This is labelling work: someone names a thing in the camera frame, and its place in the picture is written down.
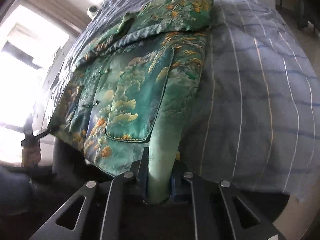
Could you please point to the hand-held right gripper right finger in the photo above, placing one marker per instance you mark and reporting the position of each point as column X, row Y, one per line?
column 178, row 190

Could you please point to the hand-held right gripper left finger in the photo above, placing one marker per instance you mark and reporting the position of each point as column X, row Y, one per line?
column 141, row 180

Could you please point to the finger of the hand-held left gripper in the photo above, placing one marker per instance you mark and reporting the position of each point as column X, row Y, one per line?
column 43, row 133

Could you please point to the green brocade jacket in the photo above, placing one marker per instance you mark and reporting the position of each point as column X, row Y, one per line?
column 130, row 92

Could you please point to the person's left hand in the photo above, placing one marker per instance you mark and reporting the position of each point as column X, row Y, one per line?
column 31, row 156

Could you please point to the blue checked duvet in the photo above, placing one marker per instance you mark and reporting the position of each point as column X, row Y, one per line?
column 250, row 105

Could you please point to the brown curtain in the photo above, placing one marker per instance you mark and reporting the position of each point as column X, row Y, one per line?
column 60, row 7

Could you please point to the small white fan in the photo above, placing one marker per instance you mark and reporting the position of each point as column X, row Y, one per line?
column 92, row 12

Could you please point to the wooden chair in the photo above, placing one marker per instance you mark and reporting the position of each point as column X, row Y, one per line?
column 292, row 2

